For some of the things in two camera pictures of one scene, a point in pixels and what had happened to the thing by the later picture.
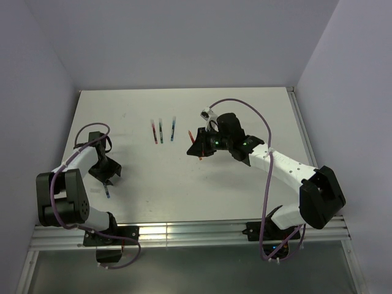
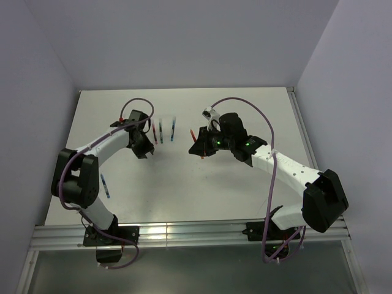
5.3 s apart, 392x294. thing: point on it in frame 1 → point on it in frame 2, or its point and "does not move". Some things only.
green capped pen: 161,130 does not move
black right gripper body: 213,141 does not move
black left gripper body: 104,169 → 143,146
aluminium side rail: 293,97 does not move
